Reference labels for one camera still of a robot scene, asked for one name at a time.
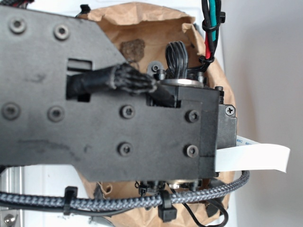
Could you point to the aluminium frame rail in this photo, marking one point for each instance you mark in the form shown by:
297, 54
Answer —
11, 181

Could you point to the brown paper bag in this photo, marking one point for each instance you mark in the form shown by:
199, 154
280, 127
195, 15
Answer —
156, 26

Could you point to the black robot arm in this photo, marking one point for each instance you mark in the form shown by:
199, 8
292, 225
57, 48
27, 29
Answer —
65, 98

